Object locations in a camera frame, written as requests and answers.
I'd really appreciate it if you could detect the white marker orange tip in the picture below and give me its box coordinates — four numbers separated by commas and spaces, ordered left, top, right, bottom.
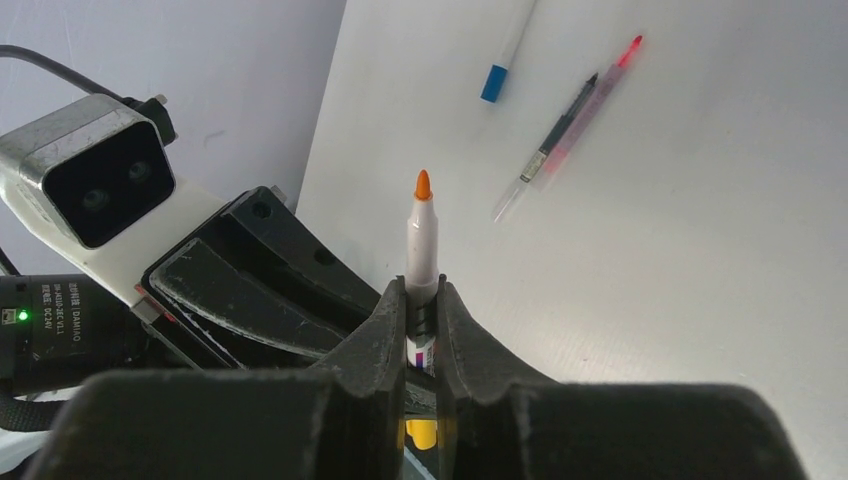
404, 170, 440, 375

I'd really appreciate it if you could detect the left camera cable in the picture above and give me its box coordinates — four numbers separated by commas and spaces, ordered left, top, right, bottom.
0, 44, 167, 114

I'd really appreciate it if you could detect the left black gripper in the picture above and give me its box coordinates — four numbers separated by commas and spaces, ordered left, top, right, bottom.
138, 185, 380, 369

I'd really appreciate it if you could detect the pink gel pen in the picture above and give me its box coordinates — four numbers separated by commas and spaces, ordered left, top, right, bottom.
492, 35, 644, 222

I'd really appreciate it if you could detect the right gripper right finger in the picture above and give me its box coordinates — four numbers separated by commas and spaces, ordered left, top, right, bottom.
437, 280, 806, 479

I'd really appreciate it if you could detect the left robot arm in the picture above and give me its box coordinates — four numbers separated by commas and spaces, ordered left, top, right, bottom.
1, 187, 379, 432

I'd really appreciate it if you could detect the blue capped white marker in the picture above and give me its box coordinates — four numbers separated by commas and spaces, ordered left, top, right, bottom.
480, 0, 536, 103

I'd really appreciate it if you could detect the black gel pen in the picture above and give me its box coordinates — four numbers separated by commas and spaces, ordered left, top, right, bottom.
518, 72, 599, 183

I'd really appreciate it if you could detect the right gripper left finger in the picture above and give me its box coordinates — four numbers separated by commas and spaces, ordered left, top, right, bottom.
25, 278, 406, 479

